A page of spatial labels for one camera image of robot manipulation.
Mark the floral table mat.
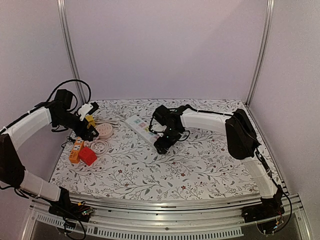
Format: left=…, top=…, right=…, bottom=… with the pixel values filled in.
left=50, top=99, right=259, bottom=202

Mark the orange power strip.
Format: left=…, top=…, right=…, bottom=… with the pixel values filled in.
left=68, top=137, right=84, bottom=164

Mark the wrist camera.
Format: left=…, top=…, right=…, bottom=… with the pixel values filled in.
left=76, top=102, right=99, bottom=121
left=151, top=124, right=166, bottom=136

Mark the aluminium frame post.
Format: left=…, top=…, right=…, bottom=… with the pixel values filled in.
left=56, top=0, right=87, bottom=105
left=244, top=0, right=275, bottom=106

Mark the yellow cube socket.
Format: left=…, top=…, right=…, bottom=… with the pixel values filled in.
left=85, top=115, right=96, bottom=127

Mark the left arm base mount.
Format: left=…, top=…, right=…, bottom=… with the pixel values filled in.
left=47, top=200, right=94, bottom=223

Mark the red cube socket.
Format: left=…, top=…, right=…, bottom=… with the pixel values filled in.
left=78, top=147, right=98, bottom=166

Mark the left aluminium frame post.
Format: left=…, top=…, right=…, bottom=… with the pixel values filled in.
left=56, top=0, right=87, bottom=105

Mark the front aluminium rail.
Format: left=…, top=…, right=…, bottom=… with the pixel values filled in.
left=21, top=192, right=313, bottom=240

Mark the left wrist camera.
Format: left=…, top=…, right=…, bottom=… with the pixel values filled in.
left=76, top=102, right=99, bottom=121

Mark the pink round power strip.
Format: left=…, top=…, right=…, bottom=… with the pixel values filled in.
left=95, top=123, right=114, bottom=140

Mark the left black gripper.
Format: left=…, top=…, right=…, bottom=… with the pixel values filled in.
left=54, top=110, right=99, bottom=141

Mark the white multicolour power strip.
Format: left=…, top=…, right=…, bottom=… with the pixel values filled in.
left=124, top=115, right=160, bottom=146

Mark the white bundled cable with plug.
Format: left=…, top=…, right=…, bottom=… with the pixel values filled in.
left=93, top=116, right=121, bottom=128

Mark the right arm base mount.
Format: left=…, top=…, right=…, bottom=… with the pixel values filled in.
left=241, top=200, right=285, bottom=235

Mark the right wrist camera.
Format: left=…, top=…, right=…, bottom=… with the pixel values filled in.
left=151, top=124, right=166, bottom=136

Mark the right aluminium frame post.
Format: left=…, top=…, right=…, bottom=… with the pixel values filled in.
left=244, top=0, right=275, bottom=106

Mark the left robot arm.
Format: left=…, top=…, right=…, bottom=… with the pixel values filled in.
left=0, top=89, right=99, bottom=217

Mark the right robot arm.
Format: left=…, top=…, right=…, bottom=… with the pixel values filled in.
left=151, top=104, right=284, bottom=218

